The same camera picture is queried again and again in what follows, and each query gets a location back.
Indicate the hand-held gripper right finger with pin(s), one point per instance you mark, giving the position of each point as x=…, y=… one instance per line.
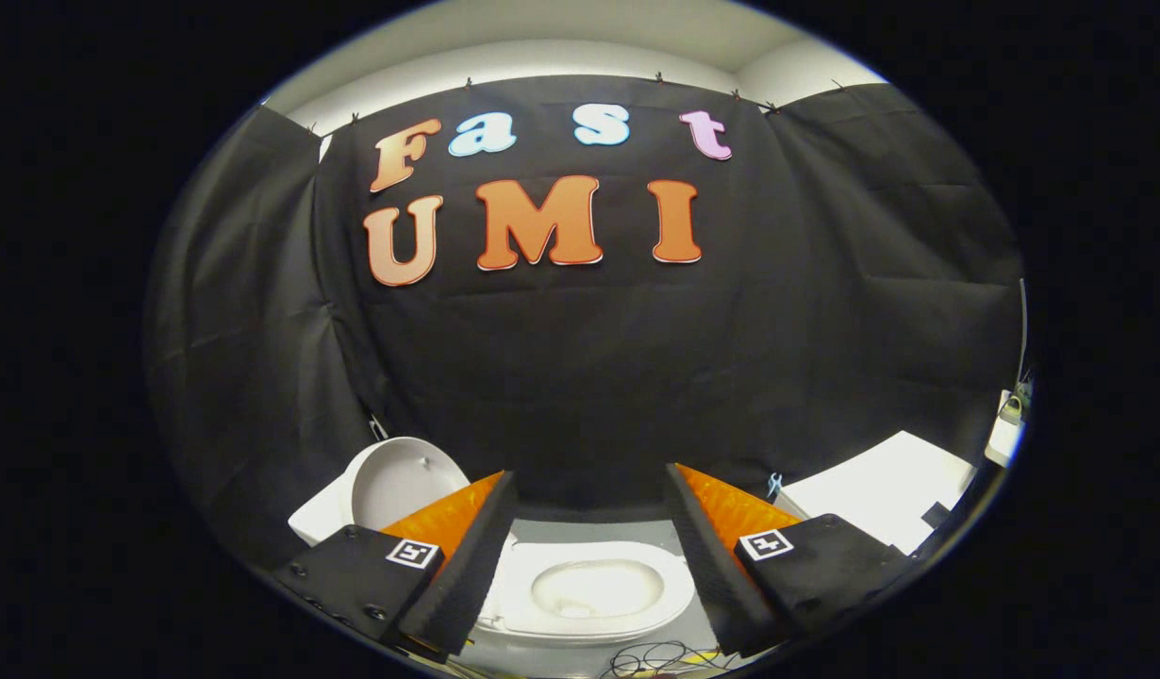
x=707, y=566

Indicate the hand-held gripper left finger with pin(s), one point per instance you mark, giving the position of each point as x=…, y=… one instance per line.
x=476, y=566

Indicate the white toilet lid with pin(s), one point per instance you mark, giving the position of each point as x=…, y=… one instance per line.
x=391, y=481

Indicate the white toilet seat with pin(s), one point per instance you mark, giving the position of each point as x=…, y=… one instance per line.
x=589, y=551

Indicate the white toilet tank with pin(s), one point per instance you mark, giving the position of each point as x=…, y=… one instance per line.
x=321, y=517

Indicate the white panelled cabinet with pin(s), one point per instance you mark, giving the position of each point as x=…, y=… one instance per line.
x=882, y=490

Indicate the black backdrop cloth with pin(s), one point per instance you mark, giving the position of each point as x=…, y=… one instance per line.
x=589, y=377

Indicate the white shelf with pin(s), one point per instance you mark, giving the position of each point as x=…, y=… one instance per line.
x=1002, y=443

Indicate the small grey-green item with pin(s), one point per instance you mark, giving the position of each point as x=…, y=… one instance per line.
x=1012, y=410

